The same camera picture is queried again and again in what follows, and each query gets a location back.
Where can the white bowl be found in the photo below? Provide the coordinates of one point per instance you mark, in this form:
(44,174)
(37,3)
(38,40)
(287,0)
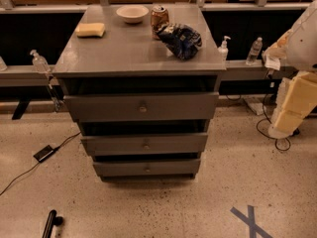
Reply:
(132,14)

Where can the grey bottom drawer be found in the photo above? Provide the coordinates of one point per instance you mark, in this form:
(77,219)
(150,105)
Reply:
(155,168)

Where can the left pump sanitizer bottle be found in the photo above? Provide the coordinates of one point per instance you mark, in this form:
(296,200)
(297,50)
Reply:
(39,62)

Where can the yellow sponge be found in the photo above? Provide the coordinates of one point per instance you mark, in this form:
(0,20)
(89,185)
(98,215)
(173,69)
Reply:
(90,30)

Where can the grey drawer cabinet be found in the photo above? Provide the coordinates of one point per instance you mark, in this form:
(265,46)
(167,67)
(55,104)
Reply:
(127,60)

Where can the clear water bottle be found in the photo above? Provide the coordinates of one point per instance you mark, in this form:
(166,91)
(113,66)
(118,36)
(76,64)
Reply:
(254,51)

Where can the grey top drawer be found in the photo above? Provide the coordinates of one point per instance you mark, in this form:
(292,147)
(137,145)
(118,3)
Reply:
(141,107)

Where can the pump sanitizer bottle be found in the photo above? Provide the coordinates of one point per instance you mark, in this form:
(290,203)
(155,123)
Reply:
(39,62)
(223,49)

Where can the grey drawer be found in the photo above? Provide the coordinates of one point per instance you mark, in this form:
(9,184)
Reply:
(144,144)
(155,168)
(141,107)

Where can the grey middle drawer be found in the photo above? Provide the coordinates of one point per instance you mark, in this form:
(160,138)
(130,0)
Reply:
(144,144)

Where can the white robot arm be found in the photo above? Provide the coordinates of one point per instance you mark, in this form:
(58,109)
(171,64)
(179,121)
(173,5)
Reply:
(297,46)

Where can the orange soda can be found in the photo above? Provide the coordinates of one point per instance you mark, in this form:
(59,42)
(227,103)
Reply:
(159,17)

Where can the black power adapter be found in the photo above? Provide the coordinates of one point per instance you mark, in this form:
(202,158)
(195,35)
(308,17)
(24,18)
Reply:
(44,153)

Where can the black handle object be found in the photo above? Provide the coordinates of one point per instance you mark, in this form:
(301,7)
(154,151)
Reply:
(52,221)

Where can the blue chip bag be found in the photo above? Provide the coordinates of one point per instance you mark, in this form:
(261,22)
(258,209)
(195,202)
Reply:
(182,40)

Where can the right pump sanitizer bottle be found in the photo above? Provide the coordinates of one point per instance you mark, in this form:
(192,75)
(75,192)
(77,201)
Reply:
(223,49)

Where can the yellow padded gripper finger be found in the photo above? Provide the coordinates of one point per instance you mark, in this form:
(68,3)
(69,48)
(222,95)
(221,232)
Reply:
(296,98)

